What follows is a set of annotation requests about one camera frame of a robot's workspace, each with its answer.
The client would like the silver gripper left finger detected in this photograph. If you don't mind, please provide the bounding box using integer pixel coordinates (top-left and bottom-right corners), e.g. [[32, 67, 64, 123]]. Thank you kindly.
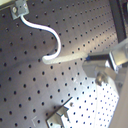
[[82, 60, 116, 86]]

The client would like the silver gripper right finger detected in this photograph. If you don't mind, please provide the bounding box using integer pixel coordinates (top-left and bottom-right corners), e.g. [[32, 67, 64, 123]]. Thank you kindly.
[[86, 38, 128, 70]]

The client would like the white cable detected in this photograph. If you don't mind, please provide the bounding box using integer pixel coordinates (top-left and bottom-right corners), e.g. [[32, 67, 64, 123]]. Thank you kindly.
[[20, 15, 92, 66]]

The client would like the black table edge rail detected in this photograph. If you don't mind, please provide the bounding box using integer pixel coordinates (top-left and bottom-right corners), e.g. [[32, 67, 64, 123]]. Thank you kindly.
[[109, 0, 126, 42]]

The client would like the metal cable clip fixture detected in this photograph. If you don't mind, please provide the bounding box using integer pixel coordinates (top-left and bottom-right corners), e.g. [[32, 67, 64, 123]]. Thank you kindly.
[[46, 98, 72, 128]]

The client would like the metal cable anchor block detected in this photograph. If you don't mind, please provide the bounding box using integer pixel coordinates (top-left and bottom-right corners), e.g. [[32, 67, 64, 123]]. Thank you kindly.
[[10, 0, 29, 19]]

